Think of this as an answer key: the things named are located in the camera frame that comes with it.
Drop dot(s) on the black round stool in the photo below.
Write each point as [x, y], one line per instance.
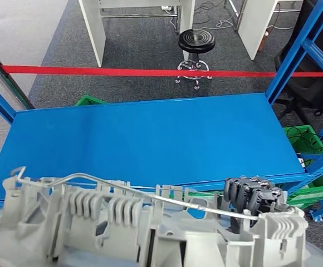
[196, 40]

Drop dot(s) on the long grey plastic car part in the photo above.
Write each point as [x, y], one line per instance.
[122, 236]

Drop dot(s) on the chrome stanchion post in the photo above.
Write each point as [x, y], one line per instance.
[11, 86]

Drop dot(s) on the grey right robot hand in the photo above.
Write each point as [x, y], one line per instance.
[250, 195]

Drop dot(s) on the red barrier belt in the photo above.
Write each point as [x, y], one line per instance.
[122, 72]

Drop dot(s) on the white panel desk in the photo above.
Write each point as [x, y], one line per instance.
[94, 29]
[253, 25]

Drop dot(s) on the black office chair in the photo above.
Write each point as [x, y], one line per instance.
[311, 84]

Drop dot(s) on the white power strip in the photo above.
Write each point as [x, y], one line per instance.
[166, 7]

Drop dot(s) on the blue metal shelf rack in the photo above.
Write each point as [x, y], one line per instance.
[150, 140]

